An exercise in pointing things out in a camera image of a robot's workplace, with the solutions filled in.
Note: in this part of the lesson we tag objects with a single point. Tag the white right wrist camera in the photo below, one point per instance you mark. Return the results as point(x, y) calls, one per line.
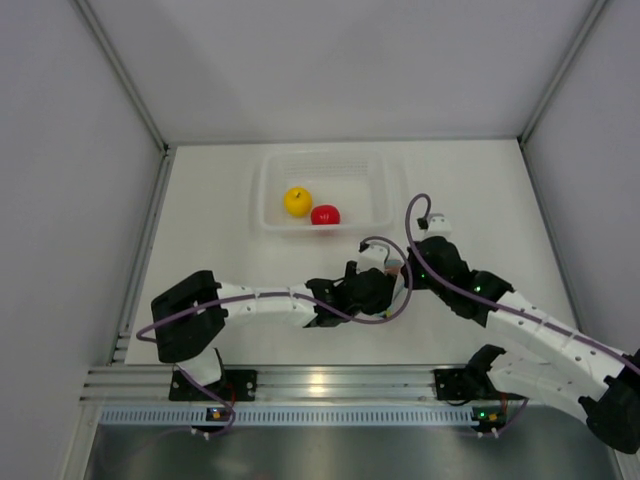
point(434, 225)

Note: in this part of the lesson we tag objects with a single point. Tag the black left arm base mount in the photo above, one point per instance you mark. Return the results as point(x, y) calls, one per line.
point(235, 385)

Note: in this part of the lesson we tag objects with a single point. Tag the aluminium mounting rail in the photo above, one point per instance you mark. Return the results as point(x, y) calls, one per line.
point(304, 384)

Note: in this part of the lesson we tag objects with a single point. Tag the white perforated plastic basket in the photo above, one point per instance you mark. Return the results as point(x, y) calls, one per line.
point(358, 183)

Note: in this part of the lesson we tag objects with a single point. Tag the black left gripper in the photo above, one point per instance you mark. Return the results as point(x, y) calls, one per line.
point(382, 305)

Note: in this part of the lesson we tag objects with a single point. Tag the red fake apple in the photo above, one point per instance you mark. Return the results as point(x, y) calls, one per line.
point(325, 214)

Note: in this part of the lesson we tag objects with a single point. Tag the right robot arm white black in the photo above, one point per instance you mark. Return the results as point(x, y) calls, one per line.
point(597, 384)

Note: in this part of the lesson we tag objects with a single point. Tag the clear zip top bag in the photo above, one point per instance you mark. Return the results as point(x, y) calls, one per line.
point(399, 292)

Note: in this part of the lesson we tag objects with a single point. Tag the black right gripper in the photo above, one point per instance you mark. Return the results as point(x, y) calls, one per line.
point(416, 281)

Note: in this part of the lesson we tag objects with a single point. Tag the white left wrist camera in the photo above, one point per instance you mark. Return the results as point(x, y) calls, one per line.
point(372, 255)

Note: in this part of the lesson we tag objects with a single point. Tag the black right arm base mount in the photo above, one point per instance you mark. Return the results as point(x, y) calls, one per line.
point(459, 385)

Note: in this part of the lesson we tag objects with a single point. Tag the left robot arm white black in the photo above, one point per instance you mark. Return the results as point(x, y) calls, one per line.
point(190, 315)

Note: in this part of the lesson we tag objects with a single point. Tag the white slotted cable duct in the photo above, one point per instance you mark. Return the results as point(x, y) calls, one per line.
point(366, 415)

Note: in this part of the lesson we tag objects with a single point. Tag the yellow fake apple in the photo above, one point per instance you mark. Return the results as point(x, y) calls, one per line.
point(298, 202)

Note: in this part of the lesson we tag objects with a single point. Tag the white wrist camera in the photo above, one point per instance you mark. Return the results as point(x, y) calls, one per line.
point(434, 225)
point(372, 255)

